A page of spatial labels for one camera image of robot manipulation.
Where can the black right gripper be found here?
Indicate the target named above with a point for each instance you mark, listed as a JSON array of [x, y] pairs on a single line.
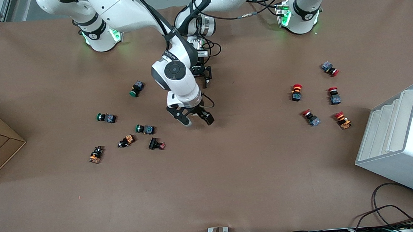
[[197, 110]]

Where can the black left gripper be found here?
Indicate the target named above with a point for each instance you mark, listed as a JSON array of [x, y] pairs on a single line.
[[200, 70]]

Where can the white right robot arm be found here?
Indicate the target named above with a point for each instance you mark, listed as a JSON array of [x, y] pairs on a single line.
[[177, 70]]

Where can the brown paper table cover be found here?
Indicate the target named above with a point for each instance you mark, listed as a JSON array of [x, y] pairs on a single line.
[[233, 173]]

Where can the red emergency stop button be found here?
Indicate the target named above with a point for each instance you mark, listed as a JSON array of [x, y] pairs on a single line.
[[296, 95]]

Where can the red pushbutton with blue block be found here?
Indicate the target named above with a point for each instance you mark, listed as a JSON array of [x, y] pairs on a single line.
[[313, 121], [335, 99], [328, 66]]

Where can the red button with orange block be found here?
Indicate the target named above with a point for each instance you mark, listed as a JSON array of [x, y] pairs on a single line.
[[344, 123]]

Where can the white stepped storage rack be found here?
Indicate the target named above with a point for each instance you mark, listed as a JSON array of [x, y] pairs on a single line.
[[409, 159]]

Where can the green pushbutton switch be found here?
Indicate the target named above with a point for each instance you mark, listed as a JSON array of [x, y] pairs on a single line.
[[148, 130], [109, 118], [137, 87]]

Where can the black switch with pink block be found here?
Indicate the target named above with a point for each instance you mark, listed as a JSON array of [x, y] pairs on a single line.
[[154, 143]]

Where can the black and orange switch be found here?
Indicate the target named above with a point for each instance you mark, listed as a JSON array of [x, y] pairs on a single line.
[[95, 156], [127, 140]]

